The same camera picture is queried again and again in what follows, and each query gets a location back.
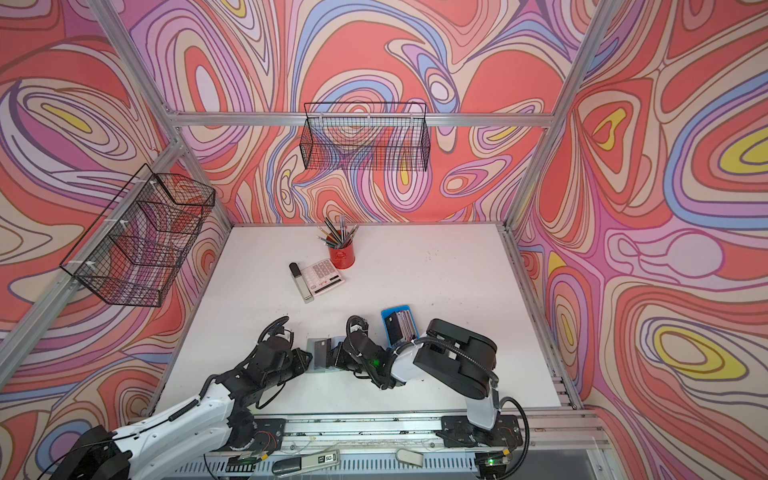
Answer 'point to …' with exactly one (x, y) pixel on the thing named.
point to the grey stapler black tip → (301, 283)
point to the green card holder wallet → (310, 355)
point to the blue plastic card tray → (386, 313)
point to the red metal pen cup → (343, 258)
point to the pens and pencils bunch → (337, 239)
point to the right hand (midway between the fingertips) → (330, 362)
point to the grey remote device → (306, 463)
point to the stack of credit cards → (400, 327)
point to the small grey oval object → (410, 456)
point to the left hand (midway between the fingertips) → (319, 356)
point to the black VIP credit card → (320, 354)
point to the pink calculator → (321, 276)
